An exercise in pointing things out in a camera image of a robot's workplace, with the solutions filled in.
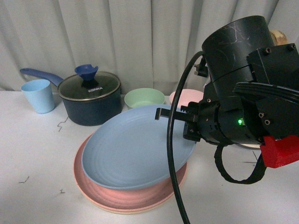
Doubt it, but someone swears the bread slice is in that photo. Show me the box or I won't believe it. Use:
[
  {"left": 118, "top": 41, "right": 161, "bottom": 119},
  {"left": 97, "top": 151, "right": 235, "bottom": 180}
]
[{"left": 270, "top": 30, "right": 289, "bottom": 46}]

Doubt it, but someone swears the red camera mount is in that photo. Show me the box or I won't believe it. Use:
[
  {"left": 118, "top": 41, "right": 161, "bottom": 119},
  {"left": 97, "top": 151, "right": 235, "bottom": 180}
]
[{"left": 260, "top": 135, "right": 299, "bottom": 168}]

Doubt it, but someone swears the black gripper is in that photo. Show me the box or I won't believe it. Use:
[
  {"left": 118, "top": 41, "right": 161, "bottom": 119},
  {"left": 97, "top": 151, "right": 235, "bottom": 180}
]
[{"left": 155, "top": 101, "right": 234, "bottom": 146}]

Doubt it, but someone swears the grey curtain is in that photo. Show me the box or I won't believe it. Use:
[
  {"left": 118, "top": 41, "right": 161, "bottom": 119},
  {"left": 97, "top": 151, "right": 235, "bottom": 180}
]
[{"left": 0, "top": 0, "right": 299, "bottom": 94}]

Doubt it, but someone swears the black thick cable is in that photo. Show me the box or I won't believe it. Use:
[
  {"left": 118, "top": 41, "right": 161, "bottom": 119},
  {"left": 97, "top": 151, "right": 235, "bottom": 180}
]
[{"left": 167, "top": 50, "right": 204, "bottom": 224}]

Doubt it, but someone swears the glass pot lid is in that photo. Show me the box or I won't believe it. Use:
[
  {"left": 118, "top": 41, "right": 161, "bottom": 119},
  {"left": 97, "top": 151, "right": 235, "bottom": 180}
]
[{"left": 58, "top": 64, "right": 121, "bottom": 101}]

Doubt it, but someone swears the cream plate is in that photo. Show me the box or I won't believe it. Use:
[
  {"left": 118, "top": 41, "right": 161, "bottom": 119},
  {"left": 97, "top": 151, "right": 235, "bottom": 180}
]
[{"left": 94, "top": 178, "right": 174, "bottom": 214}]

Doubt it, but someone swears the dark blue saucepan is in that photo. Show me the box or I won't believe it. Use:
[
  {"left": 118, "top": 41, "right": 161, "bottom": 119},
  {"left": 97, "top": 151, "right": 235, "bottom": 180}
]
[{"left": 20, "top": 68, "right": 122, "bottom": 126}]

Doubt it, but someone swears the green bowl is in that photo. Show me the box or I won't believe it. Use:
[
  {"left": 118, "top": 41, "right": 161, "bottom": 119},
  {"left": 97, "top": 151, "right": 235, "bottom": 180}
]
[{"left": 124, "top": 88, "right": 165, "bottom": 108}]

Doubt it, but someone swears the pink bowl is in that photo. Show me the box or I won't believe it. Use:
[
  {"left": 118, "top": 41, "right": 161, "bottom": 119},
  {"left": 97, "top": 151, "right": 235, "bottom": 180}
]
[{"left": 178, "top": 89, "right": 204, "bottom": 108}]

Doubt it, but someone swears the black sleeved cable loop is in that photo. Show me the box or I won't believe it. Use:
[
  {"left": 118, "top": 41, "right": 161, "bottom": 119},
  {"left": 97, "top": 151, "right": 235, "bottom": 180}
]
[{"left": 214, "top": 144, "right": 268, "bottom": 184}]

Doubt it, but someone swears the pink plate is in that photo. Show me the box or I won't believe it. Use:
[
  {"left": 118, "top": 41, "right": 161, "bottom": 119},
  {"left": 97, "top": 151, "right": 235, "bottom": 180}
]
[{"left": 73, "top": 138, "right": 174, "bottom": 214}]

